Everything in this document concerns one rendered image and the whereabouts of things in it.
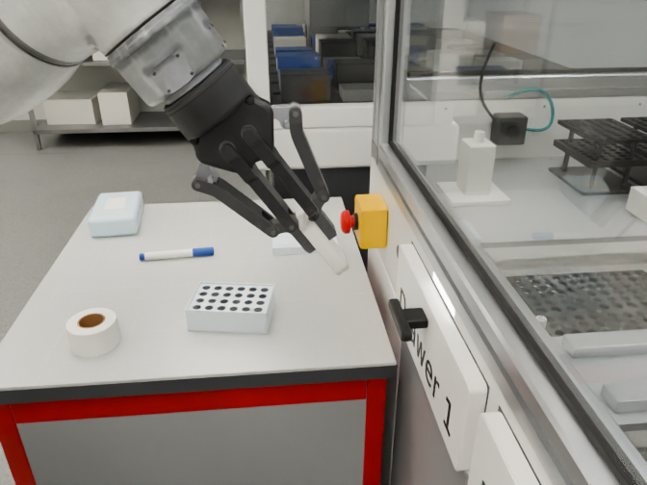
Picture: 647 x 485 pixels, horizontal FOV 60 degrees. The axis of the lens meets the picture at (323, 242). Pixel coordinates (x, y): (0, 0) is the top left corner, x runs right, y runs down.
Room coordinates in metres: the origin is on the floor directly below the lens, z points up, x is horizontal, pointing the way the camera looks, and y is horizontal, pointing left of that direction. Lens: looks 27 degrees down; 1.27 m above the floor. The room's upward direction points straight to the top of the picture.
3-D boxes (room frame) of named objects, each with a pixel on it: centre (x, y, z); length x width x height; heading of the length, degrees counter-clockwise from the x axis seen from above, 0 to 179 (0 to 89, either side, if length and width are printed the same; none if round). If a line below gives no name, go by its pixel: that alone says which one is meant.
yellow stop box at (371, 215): (0.86, -0.08, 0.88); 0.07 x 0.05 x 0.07; 6
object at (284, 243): (1.00, 0.04, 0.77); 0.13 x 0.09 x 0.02; 96
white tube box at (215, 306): (0.74, 0.14, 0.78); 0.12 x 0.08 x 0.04; 86
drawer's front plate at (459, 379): (0.53, -0.13, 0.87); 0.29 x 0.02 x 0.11; 6
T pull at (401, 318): (0.53, -0.10, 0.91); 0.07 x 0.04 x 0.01; 6
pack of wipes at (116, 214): (1.10, 0.44, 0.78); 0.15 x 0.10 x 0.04; 11
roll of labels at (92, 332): (0.68, 0.34, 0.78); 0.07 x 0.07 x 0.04
